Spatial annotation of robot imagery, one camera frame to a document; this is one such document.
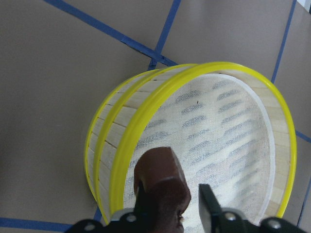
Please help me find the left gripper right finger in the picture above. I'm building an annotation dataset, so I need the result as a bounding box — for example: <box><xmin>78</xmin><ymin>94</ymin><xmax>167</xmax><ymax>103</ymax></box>
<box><xmin>199</xmin><ymin>184</ymin><xmax>304</xmax><ymax>233</ymax></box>

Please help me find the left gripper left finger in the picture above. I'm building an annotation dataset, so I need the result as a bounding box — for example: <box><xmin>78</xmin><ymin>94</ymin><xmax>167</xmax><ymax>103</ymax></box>
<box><xmin>66</xmin><ymin>182</ymin><xmax>156</xmax><ymax>233</ymax></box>

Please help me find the brown steamed bun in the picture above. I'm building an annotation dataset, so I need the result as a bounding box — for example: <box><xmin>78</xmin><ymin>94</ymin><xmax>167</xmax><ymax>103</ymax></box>
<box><xmin>134</xmin><ymin>147</ymin><xmax>191</xmax><ymax>233</ymax></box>

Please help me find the yellow bamboo steamer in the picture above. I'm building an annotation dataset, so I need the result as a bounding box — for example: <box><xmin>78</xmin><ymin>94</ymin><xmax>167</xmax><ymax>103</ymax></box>
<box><xmin>84</xmin><ymin>64</ymin><xmax>195</xmax><ymax>224</ymax></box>
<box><xmin>123</xmin><ymin>62</ymin><xmax>296</xmax><ymax>233</ymax></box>

